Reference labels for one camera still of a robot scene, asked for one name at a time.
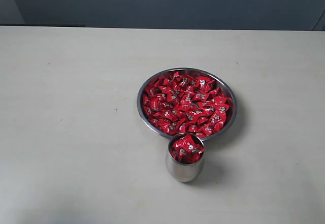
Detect round steel bowl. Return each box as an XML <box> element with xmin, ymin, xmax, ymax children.
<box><xmin>137</xmin><ymin>68</ymin><xmax>238</xmax><ymax>141</ymax></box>

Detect red candies in cup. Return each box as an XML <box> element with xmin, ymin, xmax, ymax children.
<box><xmin>169</xmin><ymin>134</ymin><xmax>204</xmax><ymax>165</ymax></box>

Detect shiny steel cup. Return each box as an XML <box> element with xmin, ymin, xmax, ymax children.
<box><xmin>165</xmin><ymin>133</ymin><xmax>205</xmax><ymax>182</ymax></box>

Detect red wrapped candies pile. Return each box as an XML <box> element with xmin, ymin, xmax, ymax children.
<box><xmin>142</xmin><ymin>72</ymin><xmax>230</xmax><ymax>139</ymax></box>

